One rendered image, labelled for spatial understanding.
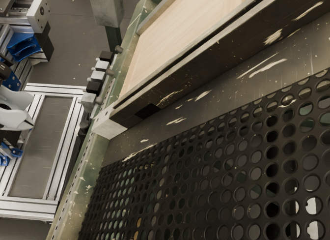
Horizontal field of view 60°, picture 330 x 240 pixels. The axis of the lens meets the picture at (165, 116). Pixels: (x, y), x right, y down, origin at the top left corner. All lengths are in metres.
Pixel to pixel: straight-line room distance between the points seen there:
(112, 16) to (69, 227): 0.99
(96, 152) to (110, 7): 0.76
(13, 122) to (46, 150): 1.31
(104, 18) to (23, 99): 1.04
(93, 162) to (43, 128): 1.01
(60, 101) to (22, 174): 0.52
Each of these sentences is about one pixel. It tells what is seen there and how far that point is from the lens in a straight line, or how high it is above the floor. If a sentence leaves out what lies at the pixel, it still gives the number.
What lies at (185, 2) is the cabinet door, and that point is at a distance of 1.01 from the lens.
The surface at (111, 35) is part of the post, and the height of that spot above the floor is 0.67.
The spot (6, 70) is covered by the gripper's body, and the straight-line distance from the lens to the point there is 0.48.
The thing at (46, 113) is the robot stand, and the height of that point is 0.21.
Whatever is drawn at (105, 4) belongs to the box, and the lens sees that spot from 1.46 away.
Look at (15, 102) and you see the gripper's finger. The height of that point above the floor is 1.35.
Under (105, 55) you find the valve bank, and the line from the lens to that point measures 1.38.
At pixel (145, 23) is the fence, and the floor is 0.96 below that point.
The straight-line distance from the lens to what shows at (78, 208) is 0.91.
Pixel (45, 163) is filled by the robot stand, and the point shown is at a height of 0.21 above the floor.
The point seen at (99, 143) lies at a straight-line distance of 0.97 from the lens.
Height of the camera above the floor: 1.74
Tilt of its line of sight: 58 degrees down
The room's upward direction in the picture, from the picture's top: straight up
